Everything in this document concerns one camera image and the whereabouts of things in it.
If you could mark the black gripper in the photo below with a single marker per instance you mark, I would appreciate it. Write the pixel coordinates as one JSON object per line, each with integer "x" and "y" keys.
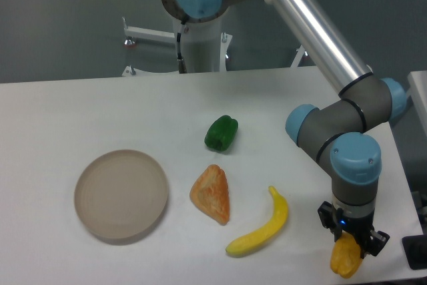
{"x": 339, "y": 217}

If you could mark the yellow bell pepper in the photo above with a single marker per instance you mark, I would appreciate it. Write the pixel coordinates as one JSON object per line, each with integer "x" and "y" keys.
{"x": 346, "y": 256}

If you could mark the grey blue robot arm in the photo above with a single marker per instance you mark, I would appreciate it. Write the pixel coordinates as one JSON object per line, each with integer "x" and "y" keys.
{"x": 335, "y": 137}

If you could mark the green bell pepper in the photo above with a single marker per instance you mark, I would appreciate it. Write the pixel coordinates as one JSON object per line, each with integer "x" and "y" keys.
{"x": 221, "y": 133}

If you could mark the beige round plate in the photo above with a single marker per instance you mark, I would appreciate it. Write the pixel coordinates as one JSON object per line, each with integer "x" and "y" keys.
{"x": 121, "y": 196}

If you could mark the black device at edge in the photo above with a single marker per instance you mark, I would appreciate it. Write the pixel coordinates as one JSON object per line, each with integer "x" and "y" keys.
{"x": 415, "y": 251}

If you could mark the yellow banana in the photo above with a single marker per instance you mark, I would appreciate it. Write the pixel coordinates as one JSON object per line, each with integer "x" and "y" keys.
{"x": 255, "y": 240}

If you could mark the orange triangular pastry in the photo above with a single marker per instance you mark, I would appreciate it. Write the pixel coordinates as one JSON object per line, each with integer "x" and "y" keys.
{"x": 210, "y": 194}

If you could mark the white side table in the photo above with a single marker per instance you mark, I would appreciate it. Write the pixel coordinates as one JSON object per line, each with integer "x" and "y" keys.
{"x": 418, "y": 83}

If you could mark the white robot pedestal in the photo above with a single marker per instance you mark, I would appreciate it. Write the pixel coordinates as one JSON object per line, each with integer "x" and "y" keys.
{"x": 199, "y": 47}

